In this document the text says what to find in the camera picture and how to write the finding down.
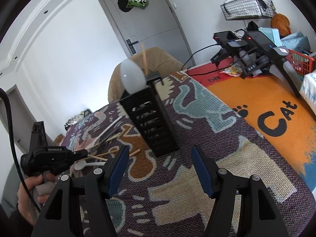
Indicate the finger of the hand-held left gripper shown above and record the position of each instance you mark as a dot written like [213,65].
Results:
[79,155]

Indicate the black bag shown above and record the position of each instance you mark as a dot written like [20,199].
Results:
[252,26]

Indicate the colourful snack packet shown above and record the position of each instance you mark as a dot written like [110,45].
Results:
[233,69]

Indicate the blue plastic bag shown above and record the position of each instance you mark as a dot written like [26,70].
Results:
[296,40]

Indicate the printed woven blanket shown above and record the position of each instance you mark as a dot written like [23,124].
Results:
[197,128]

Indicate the black hat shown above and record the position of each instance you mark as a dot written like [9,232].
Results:
[122,4]

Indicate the black utensil holder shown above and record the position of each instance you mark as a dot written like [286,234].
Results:
[150,121]

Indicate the wooden chopstick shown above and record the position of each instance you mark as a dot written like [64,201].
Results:
[103,142]
[144,59]
[135,152]
[106,153]

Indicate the orange plush toy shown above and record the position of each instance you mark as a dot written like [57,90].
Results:
[280,23]

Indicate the person's left forearm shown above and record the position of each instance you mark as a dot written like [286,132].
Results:
[23,227]

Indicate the grey door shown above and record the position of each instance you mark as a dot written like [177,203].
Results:
[148,22]

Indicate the small white wall switch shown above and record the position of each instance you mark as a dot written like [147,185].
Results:
[175,5]

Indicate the beige upholstered chair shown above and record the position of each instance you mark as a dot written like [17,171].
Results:
[160,61]

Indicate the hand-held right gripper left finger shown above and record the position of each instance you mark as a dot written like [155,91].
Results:
[117,175]

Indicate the orange cat mat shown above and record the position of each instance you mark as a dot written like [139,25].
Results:
[261,98]

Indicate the red plastic basket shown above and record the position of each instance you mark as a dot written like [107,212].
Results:
[300,61]

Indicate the blue face mask box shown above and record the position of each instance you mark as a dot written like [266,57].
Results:
[270,34]

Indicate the parked black gripper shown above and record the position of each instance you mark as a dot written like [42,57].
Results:
[261,42]
[226,38]

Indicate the person's left hand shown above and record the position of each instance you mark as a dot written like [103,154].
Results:
[23,202]

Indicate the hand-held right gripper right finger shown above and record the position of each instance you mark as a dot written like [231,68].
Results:
[202,175]

